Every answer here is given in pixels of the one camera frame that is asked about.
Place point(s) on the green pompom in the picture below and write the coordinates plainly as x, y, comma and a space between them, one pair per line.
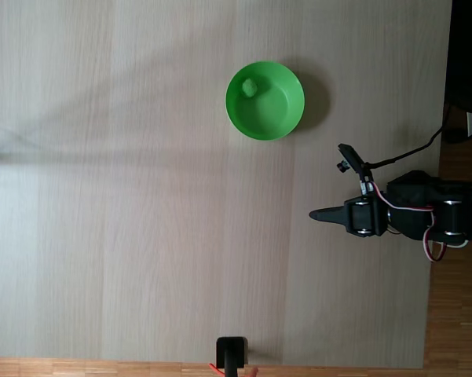
249, 87

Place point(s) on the green plastic bowl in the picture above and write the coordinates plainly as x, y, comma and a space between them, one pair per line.
271, 110

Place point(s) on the white grey plastic piece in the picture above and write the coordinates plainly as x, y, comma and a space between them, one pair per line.
471, 123

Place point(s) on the black clamp stand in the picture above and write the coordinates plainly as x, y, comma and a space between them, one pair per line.
231, 349

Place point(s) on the black gripper-mounted camera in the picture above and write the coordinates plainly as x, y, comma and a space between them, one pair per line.
351, 157

